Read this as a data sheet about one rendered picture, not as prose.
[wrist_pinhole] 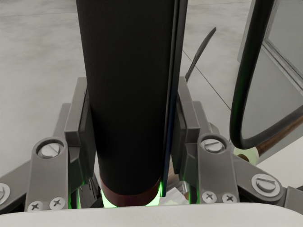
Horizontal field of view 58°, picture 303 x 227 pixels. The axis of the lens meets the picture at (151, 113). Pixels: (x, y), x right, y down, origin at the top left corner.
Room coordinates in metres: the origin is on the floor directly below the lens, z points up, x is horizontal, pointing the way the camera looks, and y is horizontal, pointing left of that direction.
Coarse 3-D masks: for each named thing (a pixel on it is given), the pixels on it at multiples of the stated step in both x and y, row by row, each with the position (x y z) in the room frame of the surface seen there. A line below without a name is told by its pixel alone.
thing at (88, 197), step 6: (90, 180) 0.35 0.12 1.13; (96, 180) 0.32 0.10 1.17; (84, 186) 0.39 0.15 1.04; (90, 186) 0.35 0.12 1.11; (96, 186) 0.31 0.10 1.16; (84, 192) 0.39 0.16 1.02; (90, 192) 0.35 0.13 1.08; (96, 192) 0.30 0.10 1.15; (84, 198) 0.39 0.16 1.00; (90, 198) 0.36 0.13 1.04; (96, 198) 0.31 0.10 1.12; (84, 204) 0.39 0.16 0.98; (90, 204) 0.36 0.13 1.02
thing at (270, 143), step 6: (300, 120) 0.24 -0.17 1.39; (288, 126) 0.23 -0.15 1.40; (294, 126) 0.23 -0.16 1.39; (282, 132) 0.22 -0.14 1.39; (288, 132) 0.22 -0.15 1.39; (270, 138) 0.21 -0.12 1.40; (276, 138) 0.21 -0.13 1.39; (282, 138) 0.21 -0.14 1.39; (264, 144) 0.20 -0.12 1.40; (270, 144) 0.20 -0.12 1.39; (258, 150) 0.19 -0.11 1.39; (264, 150) 0.19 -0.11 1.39; (240, 156) 0.18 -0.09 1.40; (246, 156) 0.18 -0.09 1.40; (186, 192) 0.14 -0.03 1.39; (186, 198) 0.13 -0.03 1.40
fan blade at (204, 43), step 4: (212, 32) 0.40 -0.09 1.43; (208, 36) 0.40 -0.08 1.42; (204, 40) 0.43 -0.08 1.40; (208, 40) 0.39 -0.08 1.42; (204, 44) 0.39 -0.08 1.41; (200, 48) 0.41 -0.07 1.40; (204, 48) 0.38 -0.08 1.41; (196, 52) 0.47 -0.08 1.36; (200, 52) 0.38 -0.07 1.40; (196, 56) 0.40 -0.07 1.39; (196, 60) 0.37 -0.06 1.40; (192, 64) 0.39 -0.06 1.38; (192, 68) 0.36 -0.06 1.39; (188, 72) 0.37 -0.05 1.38; (188, 76) 0.35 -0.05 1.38
